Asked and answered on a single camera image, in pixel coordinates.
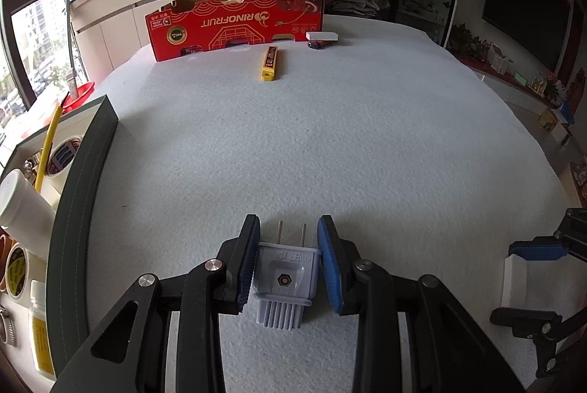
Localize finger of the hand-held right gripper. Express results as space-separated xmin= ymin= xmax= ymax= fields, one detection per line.
xmin=508 ymin=207 xmax=587 ymax=270
xmin=490 ymin=307 xmax=579 ymax=380

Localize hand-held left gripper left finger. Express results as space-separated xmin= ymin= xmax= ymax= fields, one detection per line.
xmin=50 ymin=214 xmax=261 ymax=393

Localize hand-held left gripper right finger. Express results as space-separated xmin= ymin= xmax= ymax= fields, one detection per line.
xmin=317 ymin=214 xmax=524 ymax=393

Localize grey power plug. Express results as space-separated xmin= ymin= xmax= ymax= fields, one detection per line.
xmin=250 ymin=221 xmax=322 ymax=330

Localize small white box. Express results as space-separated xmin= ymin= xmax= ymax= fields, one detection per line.
xmin=501 ymin=254 xmax=524 ymax=308

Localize dark tray box white inside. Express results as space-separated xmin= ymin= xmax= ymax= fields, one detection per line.
xmin=0 ymin=94 xmax=119 ymax=393

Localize white bottle yellow label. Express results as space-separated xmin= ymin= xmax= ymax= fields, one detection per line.
xmin=28 ymin=280 xmax=58 ymax=379

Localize white tape roll red print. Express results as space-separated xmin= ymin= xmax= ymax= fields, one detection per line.
xmin=46 ymin=135 xmax=84 ymax=194

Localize white tape roll yellow core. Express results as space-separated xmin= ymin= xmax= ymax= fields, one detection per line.
xmin=4 ymin=243 xmax=49 ymax=310

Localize large white bottle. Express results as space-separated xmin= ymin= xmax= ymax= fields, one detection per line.
xmin=0 ymin=169 xmax=56 ymax=260

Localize yellow utility knife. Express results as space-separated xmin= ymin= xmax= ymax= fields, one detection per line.
xmin=34 ymin=104 xmax=65 ymax=194

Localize brown plastic ring spool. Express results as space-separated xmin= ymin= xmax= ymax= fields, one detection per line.
xmin=0 ymin=230 xmax=12 ymax=295

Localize white felt table cover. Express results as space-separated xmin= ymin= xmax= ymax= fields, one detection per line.
xmin=69 ymin=14 xmax=583 ymax=393

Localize low white sideboard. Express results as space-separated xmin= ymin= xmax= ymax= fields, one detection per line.
xmin=452 ymin=49 xmax=587 ymax=174

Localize yellow blade case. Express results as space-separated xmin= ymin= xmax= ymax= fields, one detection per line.
xmin=260 ymin=46 xmax=281 ymax=82

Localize green potted plants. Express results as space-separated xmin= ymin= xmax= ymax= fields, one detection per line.
xmin=447 ymin=23 xmax=493 ymax=61

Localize red basin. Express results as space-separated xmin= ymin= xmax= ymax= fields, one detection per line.
xmin=59 ymin=82 xmax=95 ymax=109

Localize red cardboard box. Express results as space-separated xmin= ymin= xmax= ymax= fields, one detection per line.
xmin=145 ymin=0 xmax=325 ymax=62

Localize white cabinet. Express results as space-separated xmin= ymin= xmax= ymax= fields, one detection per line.
xmin=69 ymin=0 xmax=230 ymax=86

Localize metal hose pole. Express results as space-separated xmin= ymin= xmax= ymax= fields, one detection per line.
xmin=64 ymin=0 xmax=85 ymax=100

